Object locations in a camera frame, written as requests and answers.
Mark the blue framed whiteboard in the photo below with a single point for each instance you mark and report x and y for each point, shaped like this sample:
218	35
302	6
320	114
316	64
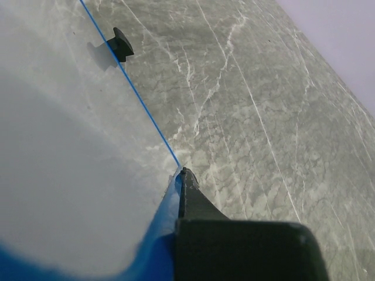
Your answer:
87	178

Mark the wire whiteboard stand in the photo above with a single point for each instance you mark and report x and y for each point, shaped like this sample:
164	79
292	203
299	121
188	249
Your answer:
120	45

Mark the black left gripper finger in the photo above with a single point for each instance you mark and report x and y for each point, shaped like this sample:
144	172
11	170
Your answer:
210	246

